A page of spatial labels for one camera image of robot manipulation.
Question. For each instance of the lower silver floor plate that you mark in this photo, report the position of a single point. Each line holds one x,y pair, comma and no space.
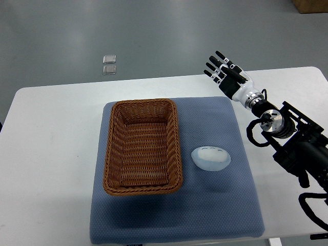
109,69

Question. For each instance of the brown wicker basket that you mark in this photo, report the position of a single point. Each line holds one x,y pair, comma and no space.
143,155

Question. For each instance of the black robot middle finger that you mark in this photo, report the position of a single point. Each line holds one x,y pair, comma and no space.
219,64

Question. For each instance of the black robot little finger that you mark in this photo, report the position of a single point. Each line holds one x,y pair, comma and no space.
213,77

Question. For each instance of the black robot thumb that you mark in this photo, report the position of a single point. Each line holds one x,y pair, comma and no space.
236,76

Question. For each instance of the upper silver floor plate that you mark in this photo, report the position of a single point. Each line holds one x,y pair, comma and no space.
109,59

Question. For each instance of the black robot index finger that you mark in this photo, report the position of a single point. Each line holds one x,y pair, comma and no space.
221,56

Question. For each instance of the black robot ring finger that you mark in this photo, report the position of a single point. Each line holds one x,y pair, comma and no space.
214,69

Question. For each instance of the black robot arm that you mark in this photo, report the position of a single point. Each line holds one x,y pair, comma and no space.
301,148

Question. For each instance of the light blue plush toy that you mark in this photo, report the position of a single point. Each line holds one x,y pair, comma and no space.
211,158

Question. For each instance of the silver floor plate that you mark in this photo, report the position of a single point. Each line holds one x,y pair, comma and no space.
109,59
109,69

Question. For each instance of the blue quilted cloth mat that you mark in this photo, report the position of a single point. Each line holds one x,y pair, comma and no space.
209,205

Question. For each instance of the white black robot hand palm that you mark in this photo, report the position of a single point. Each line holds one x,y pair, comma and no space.
245,93

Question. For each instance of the brown cardboard box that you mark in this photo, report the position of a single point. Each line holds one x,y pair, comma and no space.
311,6

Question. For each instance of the black table edge bracket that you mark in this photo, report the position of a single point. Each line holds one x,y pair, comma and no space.
319,236

